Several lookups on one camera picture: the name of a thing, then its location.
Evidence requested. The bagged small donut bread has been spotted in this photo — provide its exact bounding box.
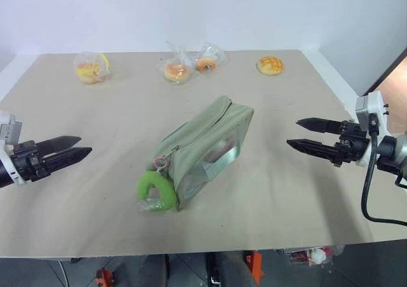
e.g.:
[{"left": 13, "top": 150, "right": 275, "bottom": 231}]
[{"left": 193, "top": 41, "right": 228, "bottom": 75}]

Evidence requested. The beige table cover sheet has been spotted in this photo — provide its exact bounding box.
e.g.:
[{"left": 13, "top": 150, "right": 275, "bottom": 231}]
[{"left": 0, "top": 49, "right": 373, "bottom": 258}]

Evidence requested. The brown board panel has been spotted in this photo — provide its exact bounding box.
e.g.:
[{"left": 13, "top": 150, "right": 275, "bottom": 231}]
[{"left": 360, "top": 46, "right": 407, "bottom": 135}]

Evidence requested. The green fabric pouch bag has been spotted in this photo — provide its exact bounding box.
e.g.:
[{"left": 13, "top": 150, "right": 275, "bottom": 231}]
[{"left": 146, "top": 95, "right": 255, "bottom": 213}]

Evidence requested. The bagged yellow bread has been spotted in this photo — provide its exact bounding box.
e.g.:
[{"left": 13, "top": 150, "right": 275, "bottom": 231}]
[{"left": 73, "top": 52, "right": 113, "bottom": 86}]

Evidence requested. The red and white clutter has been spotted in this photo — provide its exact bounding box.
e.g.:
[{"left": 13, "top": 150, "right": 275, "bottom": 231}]
[{"left": 285, "top": 244, "right": 347, "bottom": 266}]

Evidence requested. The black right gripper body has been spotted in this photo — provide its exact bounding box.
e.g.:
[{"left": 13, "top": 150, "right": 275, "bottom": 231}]
[{"left": 333, "top": 119, "right": 372, "bottom": 167}]

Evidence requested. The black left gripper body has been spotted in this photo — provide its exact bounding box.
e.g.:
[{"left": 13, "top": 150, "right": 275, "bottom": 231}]
[{"left": 10, "top": 139, "right": 52, "bottom": 183}]

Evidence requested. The green plush ring charm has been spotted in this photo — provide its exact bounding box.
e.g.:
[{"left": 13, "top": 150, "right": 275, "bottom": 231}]
[{"left": 137, "top": 170, "right": 176, "bottom": 213}]

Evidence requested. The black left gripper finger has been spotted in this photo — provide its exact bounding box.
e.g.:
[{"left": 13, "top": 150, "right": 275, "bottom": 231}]
[
  {"left": 35, "top": 135, "right": 82, "bottom": 156},
  {"left": 43, "top": 146, "right": 93, "bottom": 174}
]

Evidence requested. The orange clamp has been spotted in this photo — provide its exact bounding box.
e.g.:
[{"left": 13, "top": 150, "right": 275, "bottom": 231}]
[
  {"left": 94, "top": 267, "right": 116, "bottom": 287},
  {"left": 244, "top": 249, "right": 265, "bottom": 279}
]

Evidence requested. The unwrapped pineapple bun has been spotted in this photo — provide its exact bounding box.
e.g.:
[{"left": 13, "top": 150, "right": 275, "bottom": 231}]
[{"left": 256, "top": 55, "right": 285, "bottom": 76}]

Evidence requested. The pink zipper pull ring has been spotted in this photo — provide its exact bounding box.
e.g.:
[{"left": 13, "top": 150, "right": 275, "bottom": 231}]
[{"left": 153, "top": 155, "right": 169, "bottom": 171}]

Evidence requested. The bagged large donut bread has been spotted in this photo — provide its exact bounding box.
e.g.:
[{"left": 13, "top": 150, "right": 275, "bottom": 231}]
[{"left": 155, "top": 39, "right": 195, "bottom": 85}]

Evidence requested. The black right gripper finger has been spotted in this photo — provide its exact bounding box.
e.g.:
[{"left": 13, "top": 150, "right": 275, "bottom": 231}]
[
  {"left": 286, "top": 137, "right": 341, "bottom": 161},
  {"left": 295, "top": 117, "right": 346, "bottom": 135}
]

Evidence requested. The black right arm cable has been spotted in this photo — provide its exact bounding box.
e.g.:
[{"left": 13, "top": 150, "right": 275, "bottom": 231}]
[{"left": 360, "top": 130, "right": 407, "bottom": 227}]

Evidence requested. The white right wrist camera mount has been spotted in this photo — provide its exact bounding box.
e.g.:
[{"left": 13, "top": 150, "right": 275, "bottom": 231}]
[{"left": 354, "top": 90, "right": 391, "bottom": 167}]

